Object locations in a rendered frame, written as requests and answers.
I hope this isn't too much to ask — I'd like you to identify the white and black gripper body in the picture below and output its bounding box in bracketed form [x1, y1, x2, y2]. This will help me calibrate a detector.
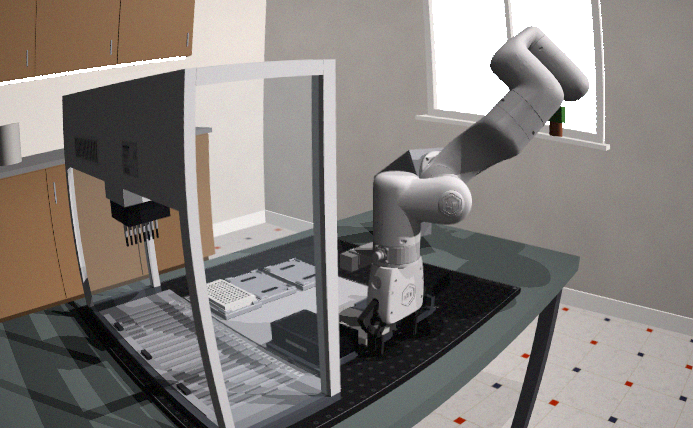
[367, 255, 423, 325]

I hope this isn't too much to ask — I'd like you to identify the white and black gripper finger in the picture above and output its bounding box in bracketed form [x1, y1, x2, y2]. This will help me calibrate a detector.
[401, 286, 426, 336]
[357, 298, 386, 355]

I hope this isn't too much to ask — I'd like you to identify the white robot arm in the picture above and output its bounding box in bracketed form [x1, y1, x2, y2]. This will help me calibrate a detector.
[340, 26, 590, 272]

